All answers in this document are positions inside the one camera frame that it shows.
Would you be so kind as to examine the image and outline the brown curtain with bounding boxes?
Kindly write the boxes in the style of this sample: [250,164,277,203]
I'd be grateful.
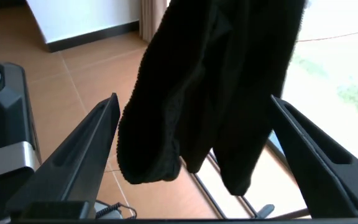
[139,0,169,44]

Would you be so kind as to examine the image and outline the black coiled cable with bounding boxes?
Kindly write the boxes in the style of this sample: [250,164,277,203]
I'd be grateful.
[95,202,138,220]

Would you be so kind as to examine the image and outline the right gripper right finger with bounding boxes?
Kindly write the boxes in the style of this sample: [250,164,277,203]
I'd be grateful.
[268,94,358,218]

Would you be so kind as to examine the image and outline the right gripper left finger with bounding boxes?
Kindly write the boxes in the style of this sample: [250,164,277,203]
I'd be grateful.
[6,92,121,220]

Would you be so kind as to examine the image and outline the window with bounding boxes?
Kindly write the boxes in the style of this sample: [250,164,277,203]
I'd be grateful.
[267,0,358,175]

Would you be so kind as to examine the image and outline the black shorts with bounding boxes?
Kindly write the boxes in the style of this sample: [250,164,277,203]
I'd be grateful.
[116,0,307,197]

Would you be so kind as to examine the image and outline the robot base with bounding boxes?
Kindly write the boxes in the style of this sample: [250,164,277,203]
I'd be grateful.
[0,51,124,224]

